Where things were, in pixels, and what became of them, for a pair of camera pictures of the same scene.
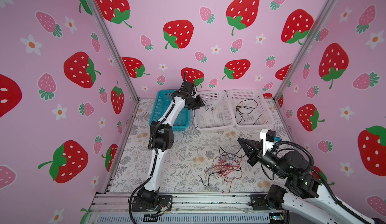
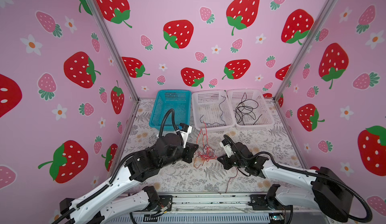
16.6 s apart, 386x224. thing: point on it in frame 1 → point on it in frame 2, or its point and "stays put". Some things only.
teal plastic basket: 163,99 stays put
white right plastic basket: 250,109 stays put
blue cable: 209,108 → 210,124
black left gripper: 198,103 → 190,151
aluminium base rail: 116,208 stays put
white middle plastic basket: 217,112 stays put
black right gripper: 254,158 → 223,160
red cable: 226,174 → 206,153
